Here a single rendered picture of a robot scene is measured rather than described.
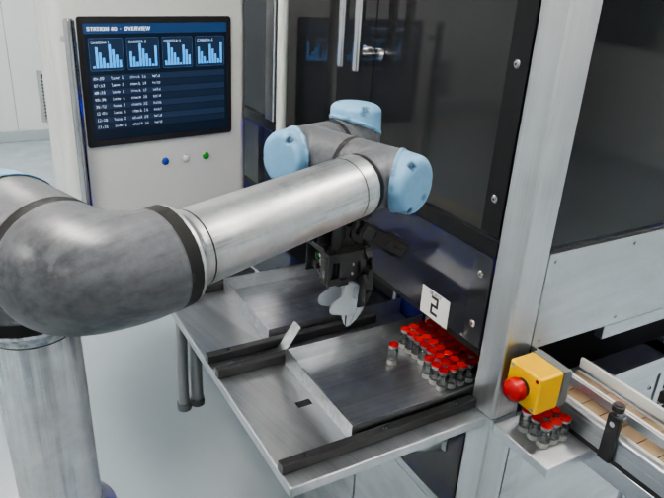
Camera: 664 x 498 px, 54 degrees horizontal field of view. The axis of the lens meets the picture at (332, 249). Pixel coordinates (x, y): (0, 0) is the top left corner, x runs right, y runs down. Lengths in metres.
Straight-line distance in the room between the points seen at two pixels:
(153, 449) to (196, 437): 0.16
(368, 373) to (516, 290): 0.37
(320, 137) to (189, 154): 1.04
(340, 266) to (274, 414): 0.35
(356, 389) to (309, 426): 0.14
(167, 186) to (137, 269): 1.31
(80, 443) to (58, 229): 0.29
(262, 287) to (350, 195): 0.94
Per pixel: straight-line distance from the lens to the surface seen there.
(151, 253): 0.54
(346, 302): 1.03
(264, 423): 1.19
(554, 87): 1.02
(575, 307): 1.26
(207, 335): 1.43
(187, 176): 1.86
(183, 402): 2.33
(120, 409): 2.71
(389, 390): 1.28
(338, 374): 1.31
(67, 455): 0.76
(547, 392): 1.15
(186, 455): 2.47
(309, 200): 0.66
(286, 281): 1.65
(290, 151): 0.83
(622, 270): 1.32
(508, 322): 1.15
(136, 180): 1.80
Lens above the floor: 1.63
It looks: 24 degrees down
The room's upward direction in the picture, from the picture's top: 3 degrees clockwise
